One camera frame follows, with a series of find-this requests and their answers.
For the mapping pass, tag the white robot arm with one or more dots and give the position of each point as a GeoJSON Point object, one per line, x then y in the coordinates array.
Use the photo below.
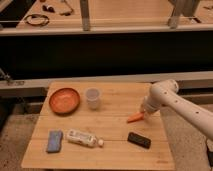
{"type": "Point", "coordinates": [164, 93]}

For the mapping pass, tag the clear plastic cup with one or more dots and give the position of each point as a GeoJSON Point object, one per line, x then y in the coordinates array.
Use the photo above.
{"type": "Point", "coordinates": [93, 98]}

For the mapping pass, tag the orange bowl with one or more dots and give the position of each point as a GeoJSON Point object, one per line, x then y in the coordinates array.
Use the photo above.
{"type": "Point", "coordinates": [64, 101]}

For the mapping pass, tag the black rectangular block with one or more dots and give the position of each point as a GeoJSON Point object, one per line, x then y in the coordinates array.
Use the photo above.
{"type": "Point", "coordinates": [139, 140]}

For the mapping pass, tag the blue sponge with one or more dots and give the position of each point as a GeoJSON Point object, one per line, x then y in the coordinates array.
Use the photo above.
{"type": "Point", "coordinates": [54, 141]}

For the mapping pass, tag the small dark tool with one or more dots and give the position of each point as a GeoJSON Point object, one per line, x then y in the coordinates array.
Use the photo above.
{"type": "Point", "coordinates": [48, 8]}

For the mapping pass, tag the grey metal leg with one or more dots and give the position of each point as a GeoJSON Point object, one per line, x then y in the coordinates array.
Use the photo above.
{"type": "Point", "coordinates": [187, 8]}

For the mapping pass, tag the grey metal post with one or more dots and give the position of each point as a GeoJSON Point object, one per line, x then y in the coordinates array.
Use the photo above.
{"type": "Point", "coordinates": [84, 7]}

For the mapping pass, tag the metal clamp bracket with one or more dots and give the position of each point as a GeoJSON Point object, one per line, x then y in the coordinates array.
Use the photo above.
{"type": "Point", "coordinates": [9, 80]}

